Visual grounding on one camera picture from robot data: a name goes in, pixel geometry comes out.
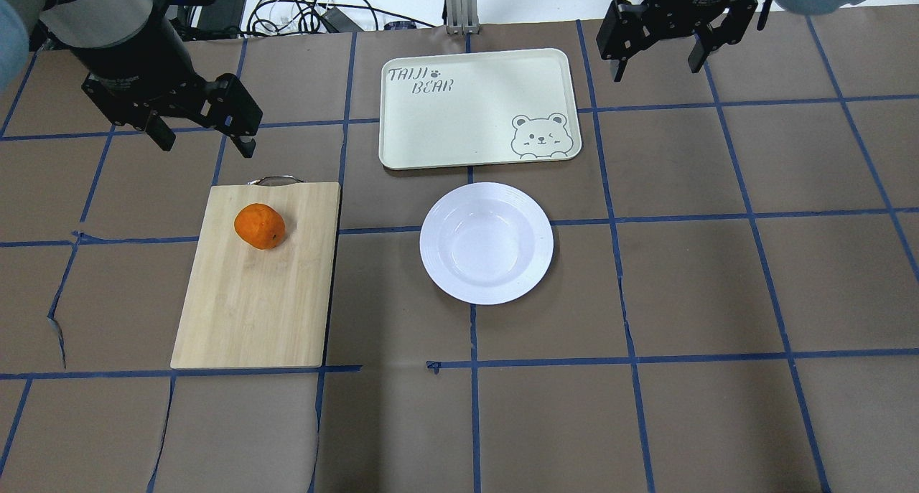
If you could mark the cream bear tray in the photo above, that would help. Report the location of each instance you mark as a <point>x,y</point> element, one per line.
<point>491,108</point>

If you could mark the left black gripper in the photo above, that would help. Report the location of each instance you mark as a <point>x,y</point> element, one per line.
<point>135,57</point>

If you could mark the white round plate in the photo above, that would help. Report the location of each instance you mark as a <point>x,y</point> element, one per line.
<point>486,243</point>

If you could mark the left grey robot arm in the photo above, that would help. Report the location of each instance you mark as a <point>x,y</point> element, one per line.
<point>139,73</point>

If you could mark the aluminium profile post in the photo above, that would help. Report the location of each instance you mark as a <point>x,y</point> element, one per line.
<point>462,17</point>

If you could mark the bamboo cutting board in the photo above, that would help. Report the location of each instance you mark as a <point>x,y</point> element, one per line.
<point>251,309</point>

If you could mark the black power adapter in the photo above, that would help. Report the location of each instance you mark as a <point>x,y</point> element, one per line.
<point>220,20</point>

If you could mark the orange fruit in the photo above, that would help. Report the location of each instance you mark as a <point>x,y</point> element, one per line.
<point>260,225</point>

